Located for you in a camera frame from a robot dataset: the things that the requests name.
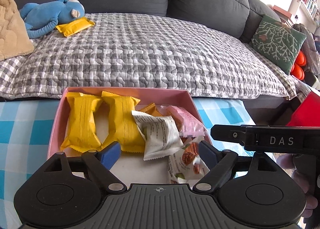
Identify orange snack packet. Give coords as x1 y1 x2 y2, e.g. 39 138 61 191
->
138 103 161 117

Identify grey checked quilt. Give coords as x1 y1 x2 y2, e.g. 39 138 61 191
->
0 13 305 101

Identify orange plush toy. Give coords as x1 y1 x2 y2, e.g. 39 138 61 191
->
291 51 306 81

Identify beige fleece blanket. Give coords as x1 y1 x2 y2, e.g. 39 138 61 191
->
0 0 35 61

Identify pink cardboard box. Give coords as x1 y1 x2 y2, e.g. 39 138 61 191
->
47 87 213 185

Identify person's right hand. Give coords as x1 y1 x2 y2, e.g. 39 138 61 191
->
276 154 318 218

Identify flat yellow packet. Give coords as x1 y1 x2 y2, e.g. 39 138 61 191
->
55 17 96 37

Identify blue checked tablecloth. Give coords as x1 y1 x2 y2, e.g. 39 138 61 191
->
0 97 278 229

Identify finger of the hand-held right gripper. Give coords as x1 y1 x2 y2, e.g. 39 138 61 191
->
211 124 247 146

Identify dark clothing pile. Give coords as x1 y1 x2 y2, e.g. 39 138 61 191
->
292 22 320 75

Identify white packet grey text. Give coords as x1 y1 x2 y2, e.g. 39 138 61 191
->
131 110 185 161

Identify blue plush toy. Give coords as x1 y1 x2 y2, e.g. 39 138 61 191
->
19 0 86 40

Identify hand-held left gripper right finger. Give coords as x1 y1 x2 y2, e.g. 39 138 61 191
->
192 141 285 193

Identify green patterned cushion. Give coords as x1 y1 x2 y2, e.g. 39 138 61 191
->
251 15 307 75

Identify reddish books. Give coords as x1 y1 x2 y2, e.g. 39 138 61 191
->
272 5 293 23

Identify red plastic stool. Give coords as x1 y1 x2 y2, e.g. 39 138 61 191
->
286 91 320 127

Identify pink wafer packet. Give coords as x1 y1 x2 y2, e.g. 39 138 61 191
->
160 105 206 137

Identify large yellow snack packet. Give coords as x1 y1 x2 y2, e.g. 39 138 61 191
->
60 92 104 154
101 91 146 154

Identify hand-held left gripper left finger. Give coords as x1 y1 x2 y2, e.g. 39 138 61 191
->
37 141 127 193

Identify white packet walnut picture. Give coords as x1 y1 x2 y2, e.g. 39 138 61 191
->
167 136 211 184

